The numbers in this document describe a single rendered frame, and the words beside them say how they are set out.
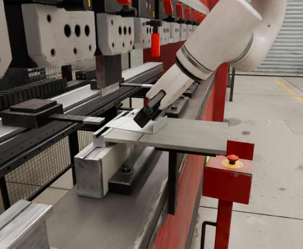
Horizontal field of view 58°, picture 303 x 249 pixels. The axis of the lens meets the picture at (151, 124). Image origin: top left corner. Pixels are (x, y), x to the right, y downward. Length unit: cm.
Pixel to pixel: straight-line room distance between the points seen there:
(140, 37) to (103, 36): 20
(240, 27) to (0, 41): 38
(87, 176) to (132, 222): 14
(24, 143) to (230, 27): 58
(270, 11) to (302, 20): 793
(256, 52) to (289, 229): 164
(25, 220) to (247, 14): 48
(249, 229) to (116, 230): 154
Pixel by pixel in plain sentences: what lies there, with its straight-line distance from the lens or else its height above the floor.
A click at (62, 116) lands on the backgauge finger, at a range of 77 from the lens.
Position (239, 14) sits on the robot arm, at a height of 125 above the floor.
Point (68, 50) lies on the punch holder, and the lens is 43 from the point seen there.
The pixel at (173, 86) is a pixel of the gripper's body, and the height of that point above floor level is 112.
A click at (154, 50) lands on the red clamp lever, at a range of 78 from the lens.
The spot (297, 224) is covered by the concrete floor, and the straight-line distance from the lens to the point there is 218.
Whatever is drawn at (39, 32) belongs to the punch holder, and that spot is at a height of 122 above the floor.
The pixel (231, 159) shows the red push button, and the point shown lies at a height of 81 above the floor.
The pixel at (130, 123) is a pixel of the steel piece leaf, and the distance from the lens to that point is 69.
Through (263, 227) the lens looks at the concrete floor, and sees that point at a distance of 206.
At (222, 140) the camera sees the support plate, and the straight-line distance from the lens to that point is 61.
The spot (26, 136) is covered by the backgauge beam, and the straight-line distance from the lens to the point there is 80.
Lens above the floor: 122
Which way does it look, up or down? 19 degrees down
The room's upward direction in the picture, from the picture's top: straight up
